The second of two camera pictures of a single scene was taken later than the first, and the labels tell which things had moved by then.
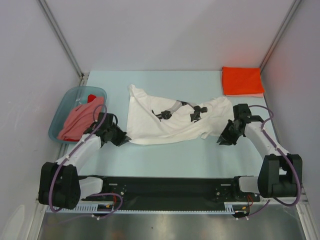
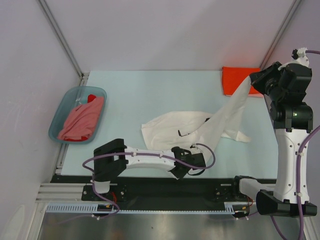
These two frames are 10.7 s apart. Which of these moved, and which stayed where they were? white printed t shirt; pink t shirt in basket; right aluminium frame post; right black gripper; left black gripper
Moved: right black gripper; left black gripper; white printed t shirt
Stayed: pink t shirt in basket; right aluminium frame post
